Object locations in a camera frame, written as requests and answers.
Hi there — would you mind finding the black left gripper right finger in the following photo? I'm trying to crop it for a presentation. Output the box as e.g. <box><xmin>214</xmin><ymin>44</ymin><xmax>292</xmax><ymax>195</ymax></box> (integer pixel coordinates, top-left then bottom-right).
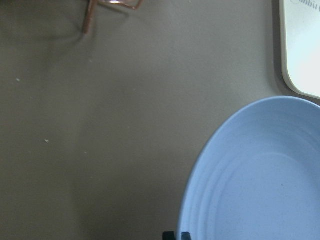
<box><xmin>181</xmin><ymin>232</ymin><xmax>192</xmax><ymax>240</ymax></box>

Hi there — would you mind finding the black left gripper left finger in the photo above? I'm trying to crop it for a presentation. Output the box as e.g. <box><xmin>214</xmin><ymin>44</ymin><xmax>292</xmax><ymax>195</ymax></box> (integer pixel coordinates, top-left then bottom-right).
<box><xmin>162</xmin><ymin>231</ymin><xmax>176</xmax><ymax>240</ymax></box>

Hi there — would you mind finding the blue plate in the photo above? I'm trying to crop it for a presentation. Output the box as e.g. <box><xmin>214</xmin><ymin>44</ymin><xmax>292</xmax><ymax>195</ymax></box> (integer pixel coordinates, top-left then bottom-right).
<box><xmin>176</xmin><ymin>96</ymin><xmax>320</xmax><ymax>240</ymax></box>

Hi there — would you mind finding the cream rabbit tray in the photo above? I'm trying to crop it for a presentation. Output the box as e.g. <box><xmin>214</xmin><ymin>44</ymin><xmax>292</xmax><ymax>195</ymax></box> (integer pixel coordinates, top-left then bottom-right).
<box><xmin>279</xmin><ymin>0</ymin><xmax>320</xmax><ymax>99</ymax></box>

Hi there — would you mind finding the copper wire bottle rack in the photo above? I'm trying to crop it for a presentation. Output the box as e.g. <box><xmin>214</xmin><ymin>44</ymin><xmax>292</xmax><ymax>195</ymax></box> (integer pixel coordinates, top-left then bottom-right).
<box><xmin>82</xmin><ymin>0</ymin><xmax>145</xmax><ymax>35</ymax></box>

